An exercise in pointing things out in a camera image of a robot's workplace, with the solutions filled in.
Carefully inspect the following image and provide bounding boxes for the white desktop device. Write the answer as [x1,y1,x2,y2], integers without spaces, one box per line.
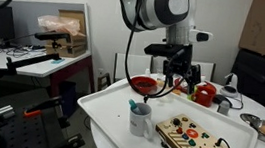
[219,71,242,99]

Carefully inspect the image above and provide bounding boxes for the white desk with red legs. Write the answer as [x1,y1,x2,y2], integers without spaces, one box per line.
[0,40,100,103]

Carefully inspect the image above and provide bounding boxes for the white mug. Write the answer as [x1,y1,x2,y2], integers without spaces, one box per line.
[126,101,157,141]

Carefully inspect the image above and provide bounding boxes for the grey partition panel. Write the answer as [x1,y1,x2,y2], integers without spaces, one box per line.
[0,0,96,54]

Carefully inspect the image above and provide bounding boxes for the white plastic tray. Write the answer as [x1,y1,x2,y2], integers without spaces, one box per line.
[72,74,264,148]

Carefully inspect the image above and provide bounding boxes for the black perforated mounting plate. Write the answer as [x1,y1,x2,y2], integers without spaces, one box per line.
[0,103,92,148]

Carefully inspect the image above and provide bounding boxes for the small black key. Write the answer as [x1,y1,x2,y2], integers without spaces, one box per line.
[158,139,173,148]

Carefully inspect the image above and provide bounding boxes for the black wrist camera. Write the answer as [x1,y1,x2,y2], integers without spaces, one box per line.
[143,39,194,63]

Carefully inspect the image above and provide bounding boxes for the black stereo camera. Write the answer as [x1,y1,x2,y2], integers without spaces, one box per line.
[34,29,73,45]

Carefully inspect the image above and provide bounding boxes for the teal marker pen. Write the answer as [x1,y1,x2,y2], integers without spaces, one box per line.
[126,98,144,115]

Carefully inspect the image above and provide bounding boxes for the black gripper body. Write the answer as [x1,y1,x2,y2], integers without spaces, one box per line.
[161,55,204,84]

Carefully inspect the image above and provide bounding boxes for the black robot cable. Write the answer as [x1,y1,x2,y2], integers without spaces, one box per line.
[120,0,195,108]

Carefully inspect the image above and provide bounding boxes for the red cup with handle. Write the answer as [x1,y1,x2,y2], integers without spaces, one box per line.
[189,80,219,110]

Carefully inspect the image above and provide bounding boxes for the flat cardboard box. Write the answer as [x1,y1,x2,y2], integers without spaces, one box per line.
[42,29,90,61]

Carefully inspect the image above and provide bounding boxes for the small white bottle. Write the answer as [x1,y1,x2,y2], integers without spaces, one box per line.
[143,67,152,79]

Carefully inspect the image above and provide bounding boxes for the pink plastic bag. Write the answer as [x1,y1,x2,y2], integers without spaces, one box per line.
[36,13,82,38]

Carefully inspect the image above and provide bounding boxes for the tall cardboard box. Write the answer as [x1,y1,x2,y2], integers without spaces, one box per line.
[56,7,90,37]

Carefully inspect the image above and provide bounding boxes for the red bowl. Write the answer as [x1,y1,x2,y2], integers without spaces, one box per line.
[128,75,159,96]

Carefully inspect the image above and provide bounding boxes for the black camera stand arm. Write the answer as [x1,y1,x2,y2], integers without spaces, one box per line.
[5,34,65,80]

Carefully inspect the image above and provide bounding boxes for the small grey box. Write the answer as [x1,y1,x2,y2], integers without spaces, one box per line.
[217,99,232,116]

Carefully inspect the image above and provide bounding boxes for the teal flat item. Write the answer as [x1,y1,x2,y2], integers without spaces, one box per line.
[51,57,66,66]

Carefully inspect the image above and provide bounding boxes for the tangled black desk cables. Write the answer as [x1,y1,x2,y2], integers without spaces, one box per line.
[0,42,48,62]

